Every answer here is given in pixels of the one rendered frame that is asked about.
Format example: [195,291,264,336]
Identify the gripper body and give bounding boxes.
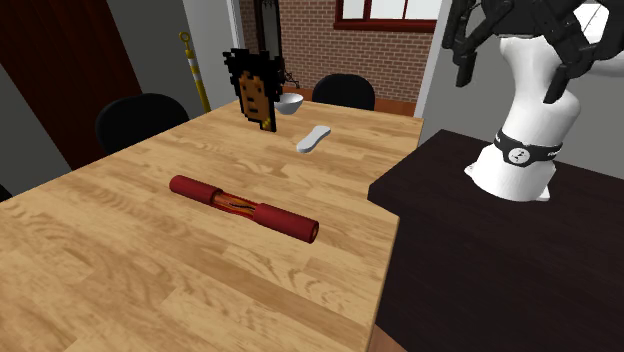
[491,0,551,37]

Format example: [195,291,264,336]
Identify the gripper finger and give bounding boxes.
[536,0,613,105]
[440,0,511,89]

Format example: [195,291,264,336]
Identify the red framed window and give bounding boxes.
[333,0,442,34]

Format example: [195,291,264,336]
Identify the white remote control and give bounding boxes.
[296,124,332,155]

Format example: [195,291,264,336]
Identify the white bowl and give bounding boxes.
[273,92,304,117]

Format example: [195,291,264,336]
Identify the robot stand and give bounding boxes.
[366,128,624,352]

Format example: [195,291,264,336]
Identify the pixelated head figure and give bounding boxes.
[222,47,285,134]

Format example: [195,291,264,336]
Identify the yellow and white pole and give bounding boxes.
[178,31,212,114]

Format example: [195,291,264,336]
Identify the red cylinder with clear middle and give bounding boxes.
[168,174,321,244]

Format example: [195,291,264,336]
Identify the wooden table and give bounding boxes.
[0,99,425,352]

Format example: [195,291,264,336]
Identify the dark red door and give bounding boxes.
[0,0,144,171]

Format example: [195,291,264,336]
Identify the tall dark narrow frame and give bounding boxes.
[253,0,284,56]

